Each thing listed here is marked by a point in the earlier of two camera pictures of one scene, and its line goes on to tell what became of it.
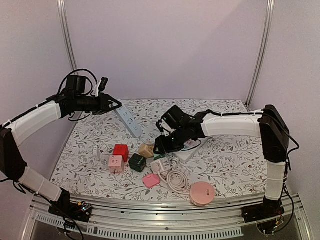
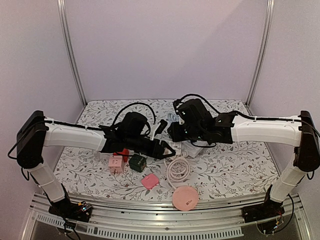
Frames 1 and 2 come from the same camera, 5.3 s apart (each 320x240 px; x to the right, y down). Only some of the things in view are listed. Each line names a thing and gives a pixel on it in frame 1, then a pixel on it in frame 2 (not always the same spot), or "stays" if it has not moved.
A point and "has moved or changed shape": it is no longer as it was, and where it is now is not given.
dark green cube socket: x=137 y=163 stays
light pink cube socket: x=116 y=164 stays
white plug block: x=160 y=165 has moved or changed shape
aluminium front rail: x=148 y=220 stays
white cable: x=177 y=180 has moved or changed shape
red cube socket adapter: x=122 y=150 stays
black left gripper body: x=101 y=108 -> x=151 y=152
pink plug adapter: x=151 y=180 stays
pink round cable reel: x=202 y=193 -> x=185 y=198
